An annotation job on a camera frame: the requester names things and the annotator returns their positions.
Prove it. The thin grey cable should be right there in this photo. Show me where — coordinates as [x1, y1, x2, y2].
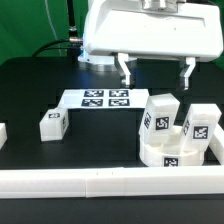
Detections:
[44, 0, 64, 57]

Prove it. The white marker sheet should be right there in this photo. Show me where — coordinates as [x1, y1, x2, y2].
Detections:
[58, 89, 149, 109]

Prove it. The black thick cable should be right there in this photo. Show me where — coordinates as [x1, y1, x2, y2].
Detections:
[31, 0, 84, 64]

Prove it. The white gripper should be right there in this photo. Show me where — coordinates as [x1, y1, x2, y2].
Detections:
[84, 0, 223, 91]

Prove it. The white U-shaped fence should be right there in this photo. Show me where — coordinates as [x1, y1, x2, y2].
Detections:
[0, 122, 224, 200]

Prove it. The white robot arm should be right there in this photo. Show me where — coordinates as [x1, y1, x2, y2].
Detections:
[79, 0, 224, 90]

